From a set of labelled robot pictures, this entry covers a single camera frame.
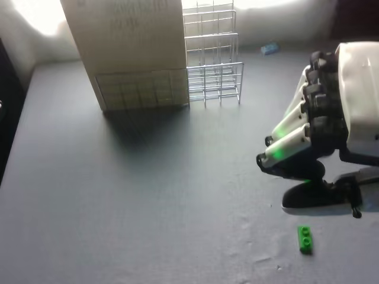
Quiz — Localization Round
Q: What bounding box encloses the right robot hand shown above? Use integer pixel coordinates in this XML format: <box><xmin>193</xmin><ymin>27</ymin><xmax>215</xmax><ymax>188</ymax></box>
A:
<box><xmin>256</xmin><ymin>41</ymin><xmax>379</xmax><ymax>219</ymax></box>

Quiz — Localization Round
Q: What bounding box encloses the tan paperback book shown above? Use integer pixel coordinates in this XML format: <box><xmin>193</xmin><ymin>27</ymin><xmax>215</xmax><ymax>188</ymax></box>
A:
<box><xmin>60</xmin><ymin>0</ymin><xmax>190</xmax><ymax>112</ymax></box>

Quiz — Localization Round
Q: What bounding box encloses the blue toy brick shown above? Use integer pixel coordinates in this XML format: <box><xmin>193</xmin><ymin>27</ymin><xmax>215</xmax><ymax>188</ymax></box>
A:
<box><xmin>260</xmin><ymin>43</ymin><xmax>281</xmax><ymax>56</ymax></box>

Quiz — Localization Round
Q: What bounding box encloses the green toy brick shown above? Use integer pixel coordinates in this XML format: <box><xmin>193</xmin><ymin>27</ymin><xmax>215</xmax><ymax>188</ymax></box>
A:
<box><xmin>297</xmin><ymin>225</ymin><xmax>314</xmax><ymax>255</ymax></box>

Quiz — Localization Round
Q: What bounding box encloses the grey table cloth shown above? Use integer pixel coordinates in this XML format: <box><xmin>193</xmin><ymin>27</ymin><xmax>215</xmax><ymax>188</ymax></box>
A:
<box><xmin>0</xmin><ymin>38</ymin><xmax>379</xmax><ymax>284</ymax></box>

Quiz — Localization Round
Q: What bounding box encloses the white wire file rack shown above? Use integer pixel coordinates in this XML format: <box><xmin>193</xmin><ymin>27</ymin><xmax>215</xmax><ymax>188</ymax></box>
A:
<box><xmin>94</xmin><ymin>0</ymin><xmax>245</xmax><ymax>107</ymax></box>

